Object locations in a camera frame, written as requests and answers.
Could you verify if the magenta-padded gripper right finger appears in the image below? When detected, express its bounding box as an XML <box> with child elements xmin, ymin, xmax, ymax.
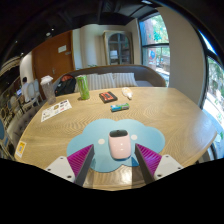
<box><xmin>134</xmin><ymin>142</ymin><xmax>185</xmax><ymax>185</ymax></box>

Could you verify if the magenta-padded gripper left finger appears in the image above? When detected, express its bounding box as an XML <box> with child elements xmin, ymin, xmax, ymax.
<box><xmin>44</xmin><ymin>143</ymin><xmax>96</xmax><ymax>188</ymax></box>

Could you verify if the blue cloud-shaped mouse pad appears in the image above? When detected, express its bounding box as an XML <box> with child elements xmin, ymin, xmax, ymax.
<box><xmin>65</xmin><ymin>118</ymin><xmax>167</xmax><ymax>174</ymax></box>

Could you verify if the yellow sticker card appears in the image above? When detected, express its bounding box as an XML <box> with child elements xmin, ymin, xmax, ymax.
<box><xmin>14</xmin><ymin>140</ymin><xmax>28</xmax><ymax>159</ymax></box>

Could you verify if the printed white paper sheet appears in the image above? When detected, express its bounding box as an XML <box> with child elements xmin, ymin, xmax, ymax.
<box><xmin>40</xmin><ymin>98</ymin><xmax>73</xmax><ymax>123</ymax></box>

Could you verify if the grey tufted armchair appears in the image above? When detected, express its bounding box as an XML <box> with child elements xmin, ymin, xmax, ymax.
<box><xmin>5</xmin><ymin>105</ymin><xmax>40</xmax><ymax>148</ymax></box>

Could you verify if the group of blue chairs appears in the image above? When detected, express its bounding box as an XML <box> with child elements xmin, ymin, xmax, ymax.
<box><xmin>0</xmin><ymin>94</ymin><xmax>21</xmax><ymax>158</ymax></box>

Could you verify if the small green blue packet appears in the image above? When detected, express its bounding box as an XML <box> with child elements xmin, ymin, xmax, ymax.
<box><xmin>110</xmin><ymin>102</ymin><xmax>131</xmax><ymax>113</ymax></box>

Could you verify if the clear plastic shaker bottle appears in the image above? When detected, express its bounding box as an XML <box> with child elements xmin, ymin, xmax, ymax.
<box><xmin>39</xmin><ymin>75</ymin><xmax>57</xmax><ymax>106</ymax></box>

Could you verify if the white round-back chair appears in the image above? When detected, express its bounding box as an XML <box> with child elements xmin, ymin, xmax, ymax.
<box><xmin>26</xmin><ymin>79</ymin><xmax>44</xmax><ymax>104</ymax></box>

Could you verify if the green drink can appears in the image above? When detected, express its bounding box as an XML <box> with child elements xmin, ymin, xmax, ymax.
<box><xmin>75</xmin><ymin>74</ymin><xmax>91</xmax><ymax>101</ymax></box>

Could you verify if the black backpack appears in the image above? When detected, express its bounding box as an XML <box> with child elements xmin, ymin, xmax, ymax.
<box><xmin>54</xmin><ymin>74</ymin><xmax>78</xmax><ymax>97</ymax></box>

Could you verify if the black and red flat box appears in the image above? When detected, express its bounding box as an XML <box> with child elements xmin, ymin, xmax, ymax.
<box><xmin>98</xmin><ymin>90</ymin><xmax>119</xmax><ymax>104</ymax></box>

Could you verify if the person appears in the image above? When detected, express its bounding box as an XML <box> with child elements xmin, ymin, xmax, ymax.
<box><xmin>20</xmin><ymin>76</ymin><xmax>32</xmax><ymax>103</ymax></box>

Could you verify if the brown grey sofa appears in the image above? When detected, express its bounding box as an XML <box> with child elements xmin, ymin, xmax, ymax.
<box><xmin>53</xmin><ymin>64</ymin><xmax>167</xmax><ymax>94</ymax></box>

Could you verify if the striped cushion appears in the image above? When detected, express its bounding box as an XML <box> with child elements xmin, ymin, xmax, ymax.
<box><xmin>113</xmin><ymin>72</ymin><xmax>138</xmax><ymax>88</ymax></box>
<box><xmin>87</xmin><ymin>73</ymin><xmax>116</xmax><ymax>92</ymax></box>

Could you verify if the brown wooden door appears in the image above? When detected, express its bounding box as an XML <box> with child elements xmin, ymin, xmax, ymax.
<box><xmin>31</xmin><ymin>30</ymin><xmax>76</xmax><ymax>101</ymax></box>

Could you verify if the black-framed window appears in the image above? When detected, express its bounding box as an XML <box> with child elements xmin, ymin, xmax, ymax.
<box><xmin>138</xmin><ymin>14</ymin><xmax>171</xmax><ymax>86</ymax></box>

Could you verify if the arched glass-door cabinet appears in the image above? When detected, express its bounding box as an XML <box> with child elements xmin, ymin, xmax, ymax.
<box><xmin>102</xmin><ymin>30</ymin><xmax>134</xmax><ymax>66</ymax></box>

